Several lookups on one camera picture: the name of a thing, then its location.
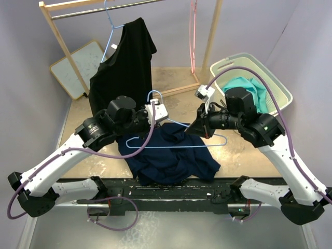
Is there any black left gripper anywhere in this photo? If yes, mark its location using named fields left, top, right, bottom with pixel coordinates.
left=115, top=104, right=160, bottom=140

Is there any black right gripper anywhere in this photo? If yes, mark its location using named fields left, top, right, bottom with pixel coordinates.
left=187, top=100, right=243, bottom=138

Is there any light blue hanger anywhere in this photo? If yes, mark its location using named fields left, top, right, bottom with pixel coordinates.
left=101, top=0, right=124, bottom=63
left=126, top=90, right=228, bottom=149

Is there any navy blue t shirt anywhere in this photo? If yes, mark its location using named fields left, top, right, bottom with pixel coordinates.
left=125, top=123, right=220, bottom=185

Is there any teal t shirt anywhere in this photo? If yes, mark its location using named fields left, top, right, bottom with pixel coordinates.
left=222, top=77, right=268, bottom=113

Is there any pink wire hanger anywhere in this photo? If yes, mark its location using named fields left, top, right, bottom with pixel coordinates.
left=188, top=0, right=198, bottom=74

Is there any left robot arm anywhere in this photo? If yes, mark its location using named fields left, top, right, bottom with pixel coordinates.
left=7, top=96, right=168, bottom=220

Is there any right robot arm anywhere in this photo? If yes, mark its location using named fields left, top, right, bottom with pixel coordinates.
left=186, top=85, right=331, bottom=225

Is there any black hanging garment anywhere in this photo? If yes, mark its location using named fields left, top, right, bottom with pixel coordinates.
left=88, top=18, right=157, bottom=115

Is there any cream perforated laundry basket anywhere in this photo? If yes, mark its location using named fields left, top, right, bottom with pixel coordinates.
left=209, top=52, right=294, bottom=135

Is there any wooden clothes rack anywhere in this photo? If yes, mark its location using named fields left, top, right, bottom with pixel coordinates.
left=38, top=1, right=223, bottom=100

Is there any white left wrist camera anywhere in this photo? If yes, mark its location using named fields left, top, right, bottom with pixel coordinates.
left=145, top=99, right=169, bottom=124

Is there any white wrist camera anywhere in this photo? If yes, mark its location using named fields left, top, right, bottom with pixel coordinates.
left=195, top=85, right=215, bottom=114
left=145, top=99, right=169, bottom=124

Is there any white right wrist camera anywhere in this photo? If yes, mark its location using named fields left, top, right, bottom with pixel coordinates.
left=195, top=85, right=215, bottom=114

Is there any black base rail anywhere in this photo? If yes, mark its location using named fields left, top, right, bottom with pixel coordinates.
left=51, top=177, right=288, bottom=216

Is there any small whiteboard yellow frame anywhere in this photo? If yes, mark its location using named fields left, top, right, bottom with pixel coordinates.
left=49, top=39, right=106, bottom=101

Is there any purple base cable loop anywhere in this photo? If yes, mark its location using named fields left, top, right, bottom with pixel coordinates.
left=87, top=196, right=140, bottom=231

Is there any aluminium frame rail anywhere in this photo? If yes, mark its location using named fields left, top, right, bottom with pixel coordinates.
left=18, top=181, right=320, bottom=249

